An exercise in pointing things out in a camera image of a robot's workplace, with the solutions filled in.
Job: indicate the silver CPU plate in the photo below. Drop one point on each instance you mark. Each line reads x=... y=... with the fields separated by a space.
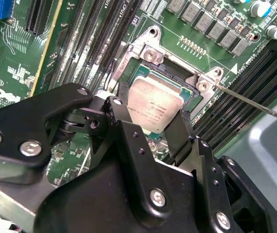
x=153 y=102

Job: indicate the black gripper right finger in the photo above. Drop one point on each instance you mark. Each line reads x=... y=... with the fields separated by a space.
x=211 y=184

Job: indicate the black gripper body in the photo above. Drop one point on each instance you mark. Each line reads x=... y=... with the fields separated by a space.
x=99 y=206

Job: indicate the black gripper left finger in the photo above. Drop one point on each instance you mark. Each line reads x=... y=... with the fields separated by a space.
x=19 y=121

